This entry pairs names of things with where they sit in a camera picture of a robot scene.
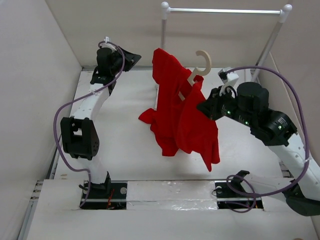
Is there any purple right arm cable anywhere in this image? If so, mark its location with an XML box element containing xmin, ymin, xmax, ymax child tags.
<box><xmin>219</xmin><ymin>65</ymin><xmax>310</xmax><ymax>213</ymax></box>

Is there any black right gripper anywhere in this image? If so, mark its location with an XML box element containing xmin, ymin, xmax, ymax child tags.
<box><xmin>196</xmin><ymin>84</ymin><xmax>255</xmax><ymax>127</ymax></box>

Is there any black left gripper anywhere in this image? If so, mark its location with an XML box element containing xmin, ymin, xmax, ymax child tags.
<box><xmin>110</xmin><ymin>46</ymin><xmax>142</xmax><ymax>76</ymax></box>

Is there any beige wooden hanger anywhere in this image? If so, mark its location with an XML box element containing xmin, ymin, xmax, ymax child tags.
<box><xmin>186</xmin><ymin>50</ymin><xmax>212</xmax><ymax>87</ymax></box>

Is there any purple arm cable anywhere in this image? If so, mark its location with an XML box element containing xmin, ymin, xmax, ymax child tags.
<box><xmin>52</xmin><ymin>41</ymin><xmax>126</xmax><ymax>208</ymax></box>
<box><xmin>219</xmin><ymin>65</ymin><xmax>310</xmax><ymax>213</ymax></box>

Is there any red t shirt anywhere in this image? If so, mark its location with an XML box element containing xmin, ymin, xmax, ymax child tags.
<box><xmin>139</xmin><ymin>48</ymin><xmax>220</xmax><ymax>172</ymax></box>

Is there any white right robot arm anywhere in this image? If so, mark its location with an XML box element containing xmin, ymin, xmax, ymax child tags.
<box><xmin>197</xmin><ymin>82</ymin><xmax>320</xmax><ymax>217</ymax></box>

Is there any white clothes rack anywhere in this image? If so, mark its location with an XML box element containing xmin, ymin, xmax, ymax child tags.
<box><xmin>148</xmin><ymin>0</ymin><xmax>293</xmax><ymax>97</ymax></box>

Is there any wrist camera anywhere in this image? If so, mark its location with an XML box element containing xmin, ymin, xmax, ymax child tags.
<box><xmin>218</xmin><ymin>67</ymin><xmax>239</xmax><ymax>96</ymax></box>
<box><xmin>98</xmin><ymin>36</ymin><xmax>117</xmax><ymax>52</ymax></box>

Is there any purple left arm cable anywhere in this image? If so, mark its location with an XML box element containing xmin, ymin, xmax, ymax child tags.
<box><xmin>52</xmin><ymin>41</ymin><xmax>126</xmax><ymax>208</ymax></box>

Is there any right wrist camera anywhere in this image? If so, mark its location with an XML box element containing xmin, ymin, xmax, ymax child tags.
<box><xmin>218</xmin><ymin>67</ymin><xmax>239</xmax><ymax>96</ymax></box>

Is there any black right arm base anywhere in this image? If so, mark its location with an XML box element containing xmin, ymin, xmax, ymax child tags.
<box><xmin>211</xmin><ymin>170</ymin><xmax>263</xmax><ymax>213</ymax></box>

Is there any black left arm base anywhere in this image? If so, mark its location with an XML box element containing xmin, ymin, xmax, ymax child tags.
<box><xmin>79</xmin><ymin>173</ymin><xmax>128</xmax><ymax>210</ymax></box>

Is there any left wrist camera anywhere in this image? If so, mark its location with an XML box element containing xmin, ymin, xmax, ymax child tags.
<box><xmin>98</xmin><ymin>36</ymin><xmax>117</xmax><ymax>52</ymax></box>

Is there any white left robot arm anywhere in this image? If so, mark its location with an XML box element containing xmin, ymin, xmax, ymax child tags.
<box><xmin>60</xmin><ymin>45</ymin><xmax>141</xmax><ymax>199</ymax></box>

